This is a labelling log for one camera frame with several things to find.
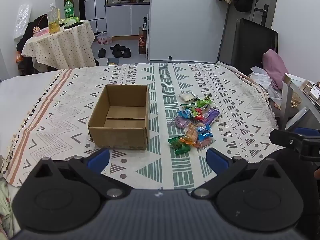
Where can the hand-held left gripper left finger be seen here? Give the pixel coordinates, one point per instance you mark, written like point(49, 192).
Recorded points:
point(100, 158)

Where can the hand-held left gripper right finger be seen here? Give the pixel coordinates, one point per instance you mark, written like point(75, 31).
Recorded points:
point(216, 161)

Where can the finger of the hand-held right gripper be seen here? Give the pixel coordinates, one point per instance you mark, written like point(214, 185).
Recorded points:
point(307, 131)
point(282, 136)

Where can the brown cardboard box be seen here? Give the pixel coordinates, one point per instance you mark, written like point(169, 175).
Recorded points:
point(117, 136)

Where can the pile of snack packets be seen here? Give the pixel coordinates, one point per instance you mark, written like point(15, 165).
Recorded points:
point(192, 132)

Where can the red snack wrapper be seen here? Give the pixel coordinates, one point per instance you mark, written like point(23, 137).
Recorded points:
point(199, 114)

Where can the person's right hand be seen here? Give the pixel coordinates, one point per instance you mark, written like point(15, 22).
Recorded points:
point(317, 172)

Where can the woven basket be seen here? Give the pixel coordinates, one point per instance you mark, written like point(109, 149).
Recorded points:
point(296, 100)

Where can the white side table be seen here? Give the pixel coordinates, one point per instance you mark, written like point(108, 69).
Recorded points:
point(287, 100)

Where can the patterned blanket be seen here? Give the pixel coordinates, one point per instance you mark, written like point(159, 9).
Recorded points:
point(75, 120)

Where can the white plastic bag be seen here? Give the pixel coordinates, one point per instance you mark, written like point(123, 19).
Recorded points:
point(261, 78)

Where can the pink cloth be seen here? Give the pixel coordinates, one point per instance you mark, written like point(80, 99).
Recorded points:
point(275, 66)

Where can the white bed sheet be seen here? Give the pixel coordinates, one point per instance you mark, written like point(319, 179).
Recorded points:
point(20, 92)

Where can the pale clothes heap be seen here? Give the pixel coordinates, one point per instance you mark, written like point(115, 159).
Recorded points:
point(6, 205)

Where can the grey pole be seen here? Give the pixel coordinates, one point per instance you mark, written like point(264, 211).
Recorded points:
point(223, 35)

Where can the round table dotted tablecloth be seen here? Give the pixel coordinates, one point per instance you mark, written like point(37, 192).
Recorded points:
point(60, 47)

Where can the pink water bottle pack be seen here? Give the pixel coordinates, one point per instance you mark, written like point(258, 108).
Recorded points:
point(104, 38)

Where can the brown bottle red label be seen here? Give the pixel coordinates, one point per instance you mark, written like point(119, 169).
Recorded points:
point(142, 45)

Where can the orange packet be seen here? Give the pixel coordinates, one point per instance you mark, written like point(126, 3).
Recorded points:
point(19, 57)

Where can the brown cardboard carton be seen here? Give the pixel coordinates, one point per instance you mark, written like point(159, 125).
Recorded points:
point(141, 31)

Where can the black tray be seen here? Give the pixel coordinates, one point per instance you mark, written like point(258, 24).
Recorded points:
point(75, 26)

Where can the pink case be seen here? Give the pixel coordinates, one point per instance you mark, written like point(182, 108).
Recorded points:
point(45, 32)

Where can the green tissue pack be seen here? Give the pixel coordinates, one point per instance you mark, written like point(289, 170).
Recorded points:
point(71, 21)

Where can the grey kitchen cabinet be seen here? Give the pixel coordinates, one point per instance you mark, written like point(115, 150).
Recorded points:
point(125, 20)

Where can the black spray bottle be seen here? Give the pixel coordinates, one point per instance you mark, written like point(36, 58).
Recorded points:
point(145, 23)

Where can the cartoon doll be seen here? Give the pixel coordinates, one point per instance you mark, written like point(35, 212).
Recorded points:
point(36, 30)

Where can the clear bottle yellow liquid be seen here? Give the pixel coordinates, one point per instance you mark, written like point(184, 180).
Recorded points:
point(53, 22)

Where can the black clothes pile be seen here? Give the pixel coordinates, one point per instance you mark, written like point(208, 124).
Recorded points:
point(27, 33)

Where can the green soda bottle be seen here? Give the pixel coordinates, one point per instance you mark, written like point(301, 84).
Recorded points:
point(69, 8)

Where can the black grid glass door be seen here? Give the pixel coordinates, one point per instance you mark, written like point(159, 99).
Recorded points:
point(92, 2)

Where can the bubble wrap sheet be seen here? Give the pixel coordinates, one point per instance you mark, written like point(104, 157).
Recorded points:
point(22, 21)

